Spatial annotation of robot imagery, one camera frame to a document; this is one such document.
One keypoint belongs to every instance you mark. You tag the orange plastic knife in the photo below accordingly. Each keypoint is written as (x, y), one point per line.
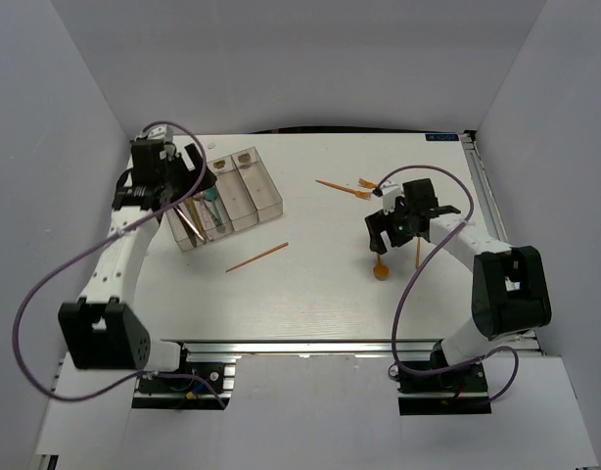
(192, 210)

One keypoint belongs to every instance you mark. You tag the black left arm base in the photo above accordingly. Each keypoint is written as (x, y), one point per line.
(176, 394)

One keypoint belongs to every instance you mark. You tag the orange plastic fork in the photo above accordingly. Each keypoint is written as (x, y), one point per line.
(366, 184)
(363, 195)

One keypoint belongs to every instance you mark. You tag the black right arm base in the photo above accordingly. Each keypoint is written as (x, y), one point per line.
(462, 392)

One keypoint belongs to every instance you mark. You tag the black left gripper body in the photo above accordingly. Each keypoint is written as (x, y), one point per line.
(176, 177)

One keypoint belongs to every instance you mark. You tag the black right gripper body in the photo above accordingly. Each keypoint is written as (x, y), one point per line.
(402, 228)

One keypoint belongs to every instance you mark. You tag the teal plastic spoon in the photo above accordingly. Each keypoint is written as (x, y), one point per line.
(211, 197)

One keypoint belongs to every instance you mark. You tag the clear four-compartment organizer tray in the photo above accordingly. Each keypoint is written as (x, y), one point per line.
(246, 197)

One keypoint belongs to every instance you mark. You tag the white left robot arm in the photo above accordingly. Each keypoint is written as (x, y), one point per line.
(101, 328)

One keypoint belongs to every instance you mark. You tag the orange plastic spoon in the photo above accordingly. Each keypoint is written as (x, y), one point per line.
(380, 270)

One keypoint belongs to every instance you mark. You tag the silver metal spoon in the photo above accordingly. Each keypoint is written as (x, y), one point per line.
(201, 207)

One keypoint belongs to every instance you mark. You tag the iridescent ornate metal spoon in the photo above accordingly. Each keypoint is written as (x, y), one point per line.
(209, 219)

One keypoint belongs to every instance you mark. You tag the blue label sticker right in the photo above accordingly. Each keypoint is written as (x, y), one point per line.
(442, 137)

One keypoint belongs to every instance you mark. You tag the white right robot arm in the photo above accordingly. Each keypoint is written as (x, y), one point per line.
(509, 292)

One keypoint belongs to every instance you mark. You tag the dark iridescent metal knife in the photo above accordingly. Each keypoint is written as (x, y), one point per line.
(189, 225)

